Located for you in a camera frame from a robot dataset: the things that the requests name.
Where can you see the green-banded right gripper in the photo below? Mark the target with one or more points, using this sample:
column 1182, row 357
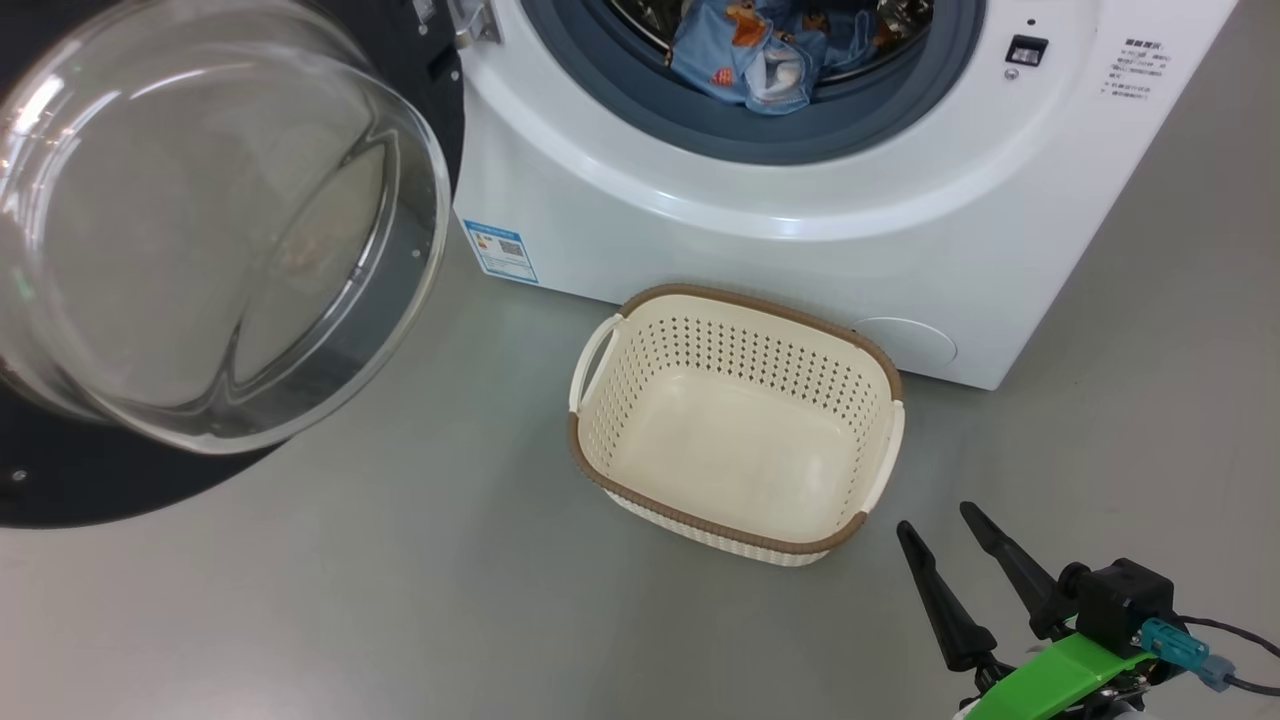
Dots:
column 1050, row 680

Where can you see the blue bear-print garment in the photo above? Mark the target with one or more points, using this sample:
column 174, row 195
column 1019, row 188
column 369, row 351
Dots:
column 850, row 30
column 720, row 60

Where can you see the black round glass washer door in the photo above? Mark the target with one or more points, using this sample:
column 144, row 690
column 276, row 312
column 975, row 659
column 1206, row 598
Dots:
column 200, row 200

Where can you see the cream perforated laundry basket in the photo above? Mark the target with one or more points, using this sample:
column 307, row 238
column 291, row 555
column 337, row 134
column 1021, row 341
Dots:
column 740, row 450

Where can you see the white front-load washing machine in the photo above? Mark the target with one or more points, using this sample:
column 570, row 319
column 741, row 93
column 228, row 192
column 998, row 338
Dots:
column 760, row 230

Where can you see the black door lock slot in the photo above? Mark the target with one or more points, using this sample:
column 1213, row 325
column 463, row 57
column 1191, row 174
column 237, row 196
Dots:
column 1026, row 50

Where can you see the grey rubber door seal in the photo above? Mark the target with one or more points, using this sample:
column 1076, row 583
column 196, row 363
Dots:
column 640, row 110

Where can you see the silver door hinge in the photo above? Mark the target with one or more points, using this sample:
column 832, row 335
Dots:
column 478, row 20

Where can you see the white warning text sticker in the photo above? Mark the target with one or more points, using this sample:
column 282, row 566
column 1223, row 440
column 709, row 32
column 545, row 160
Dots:
column 1135, row 70

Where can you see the blue energy label sticker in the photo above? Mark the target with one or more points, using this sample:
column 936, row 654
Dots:
column 500, row 250

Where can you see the steel perforated washer drum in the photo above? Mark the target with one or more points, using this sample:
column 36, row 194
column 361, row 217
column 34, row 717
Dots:
column 645, row 12

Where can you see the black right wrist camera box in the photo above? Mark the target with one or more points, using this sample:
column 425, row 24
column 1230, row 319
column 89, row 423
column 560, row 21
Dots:
column 1125, row 605

